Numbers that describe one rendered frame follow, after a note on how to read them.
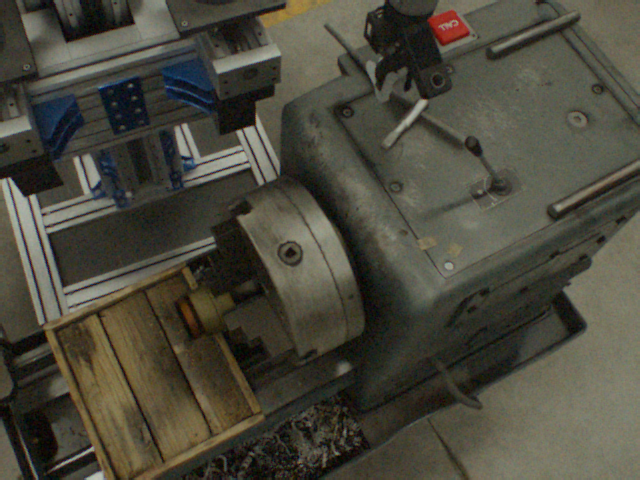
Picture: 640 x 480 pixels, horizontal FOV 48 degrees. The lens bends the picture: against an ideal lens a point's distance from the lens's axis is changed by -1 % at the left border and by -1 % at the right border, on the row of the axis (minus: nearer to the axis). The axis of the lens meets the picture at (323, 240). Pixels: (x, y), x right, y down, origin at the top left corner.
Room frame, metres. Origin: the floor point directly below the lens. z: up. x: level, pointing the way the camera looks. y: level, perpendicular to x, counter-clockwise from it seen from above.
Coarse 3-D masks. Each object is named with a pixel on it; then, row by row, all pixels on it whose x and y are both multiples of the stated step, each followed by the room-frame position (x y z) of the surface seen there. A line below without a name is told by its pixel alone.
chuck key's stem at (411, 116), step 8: (416, 104) 0.74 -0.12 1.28; (424, 104) 0.74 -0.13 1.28; (408, 112) 0.72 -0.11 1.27; (416, 112) 0.72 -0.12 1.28; (400, 120) 0.70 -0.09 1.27; (408, 120) 0.70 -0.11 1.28; (416, 120) 0.71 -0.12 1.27; (400, 128) 0.69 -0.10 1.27; (408, 128) 0.69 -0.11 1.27; (392, 136) 0.67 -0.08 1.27; (384, 144) 0.65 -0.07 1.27; (392, 144) 0.66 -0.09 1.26
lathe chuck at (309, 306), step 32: (256, 192) 0.57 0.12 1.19; (256, 224) 0.49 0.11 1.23; (288, 224) 0.50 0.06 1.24; (256, 256) 0.45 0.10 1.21; (320, 256) 0.46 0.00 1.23; (288, 288) 0.40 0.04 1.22; (320, 288) 0.41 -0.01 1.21; (288, 320) 0.36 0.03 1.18; (320, 320) 0.37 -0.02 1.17; (320, 352) 0.34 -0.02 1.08
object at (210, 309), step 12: (204, 288) 0.41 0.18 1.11; (180, 300) 0.39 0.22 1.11; (192, 300) 0.39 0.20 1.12; (204, 300) 0.39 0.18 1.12; (216, 300) 0.40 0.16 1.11; (228, 300) 0.40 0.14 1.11; (180, 312) 0.36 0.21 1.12; (192, 312) 0.37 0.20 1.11; (204, 312) 0.37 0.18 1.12; (216, 312) 0.38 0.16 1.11; (228, 312) 0.38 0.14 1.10; (192, 324) 0.35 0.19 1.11; (204, 324) 0.35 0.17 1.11; (216, 324) 0.36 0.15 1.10; (192, 336) 0.33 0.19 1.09
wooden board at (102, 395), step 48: (144, 288) 0.47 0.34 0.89; (192, 288) 0.49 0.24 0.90; (48, 336) 0.34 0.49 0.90; (96, 336) 0.36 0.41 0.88; (144, 336) 0.38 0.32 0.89; (96, 384) 0.27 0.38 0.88; (144, 384) 0.29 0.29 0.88; (192, 384) 0.30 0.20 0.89; (240, 384) 0.31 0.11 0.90; (96, 432) 0.18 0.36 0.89; (144, 432) 0.20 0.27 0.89; (192, 432) 0.21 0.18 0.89; (240, 432) 0.23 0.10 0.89
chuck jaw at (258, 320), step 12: (264, 300) 0.41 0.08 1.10; (240, 312) 0.39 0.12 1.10; (252, 312) 0.39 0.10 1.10; (264, 312) 0.39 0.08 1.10; (228, 324) 0.36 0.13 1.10; (240, 324) 0.36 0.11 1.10; (252, 324) 0.37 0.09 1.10; (264, 324) 0.37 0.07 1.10; (276, 324) 0.37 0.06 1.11; (252, 336) 0.35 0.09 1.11; (264, 336) 0.35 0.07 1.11; (276, 336) 0.35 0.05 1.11; (288, 336) 0.36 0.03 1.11; (264, 348) 0.34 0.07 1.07; (276, 348) 0.33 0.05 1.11; (288, 348) 0.34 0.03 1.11; (312, 348) 0.34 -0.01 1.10; (276, 360) 0.32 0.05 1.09
